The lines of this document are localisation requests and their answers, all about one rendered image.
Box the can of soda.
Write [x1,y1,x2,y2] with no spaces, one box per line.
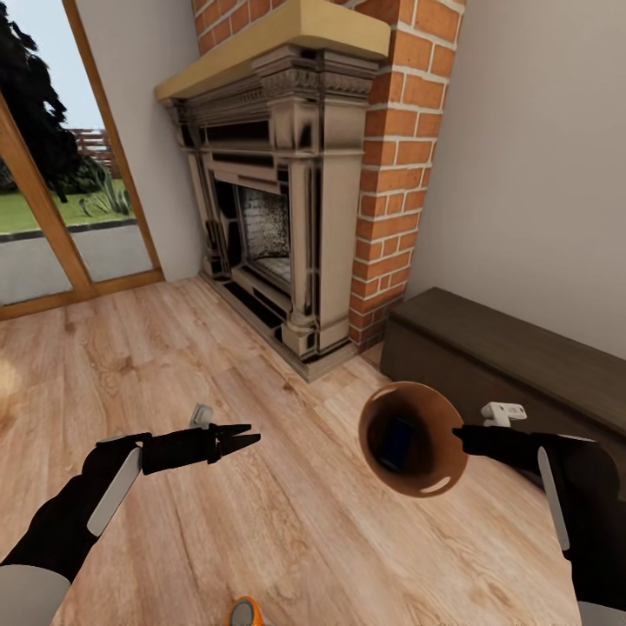
[376,417,413,470]
[226,596,263,626]

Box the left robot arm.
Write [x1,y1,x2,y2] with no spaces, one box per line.
[0,403,261,626]

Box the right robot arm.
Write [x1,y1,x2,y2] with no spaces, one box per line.
[453,402,626,626]

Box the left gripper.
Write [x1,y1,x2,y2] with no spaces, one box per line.
[168,423,261,470]

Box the trash can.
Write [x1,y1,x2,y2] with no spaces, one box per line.
[358,381,469,499]

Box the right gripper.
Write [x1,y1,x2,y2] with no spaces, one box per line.
[453,424,518,468]

